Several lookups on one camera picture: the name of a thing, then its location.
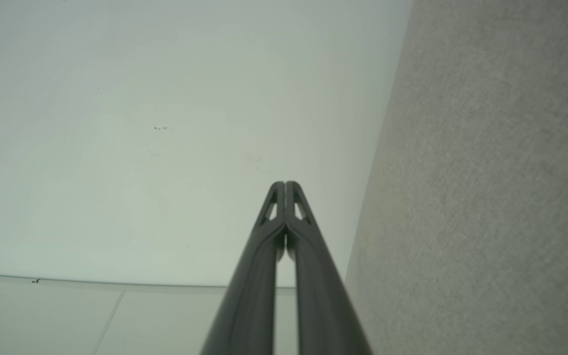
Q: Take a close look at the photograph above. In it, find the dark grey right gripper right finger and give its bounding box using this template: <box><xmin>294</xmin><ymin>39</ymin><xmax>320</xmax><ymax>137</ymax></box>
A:
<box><xmin>286</xmin><ymin>181</ymin><xmax>374</xmax><ymax>355</ymax></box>

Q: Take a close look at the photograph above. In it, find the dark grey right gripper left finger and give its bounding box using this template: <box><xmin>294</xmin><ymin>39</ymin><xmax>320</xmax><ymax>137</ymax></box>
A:
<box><xmin>200</xmin><ymin>181</ymin><xmax>285</xmax><ymax>355</ymax></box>

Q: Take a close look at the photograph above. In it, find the white baseboard strip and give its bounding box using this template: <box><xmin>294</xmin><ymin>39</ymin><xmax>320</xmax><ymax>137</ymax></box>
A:
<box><xmin>0</xmin><ymin>274</ymin><xmax>297</xmax><ymax>296</ymax></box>

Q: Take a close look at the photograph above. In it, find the grey fabric sofa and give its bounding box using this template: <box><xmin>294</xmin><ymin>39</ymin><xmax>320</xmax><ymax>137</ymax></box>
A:
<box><xmin>345</xmin><ymin>0</ymin><xmax>568</xmax><ymax>355</ymax></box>

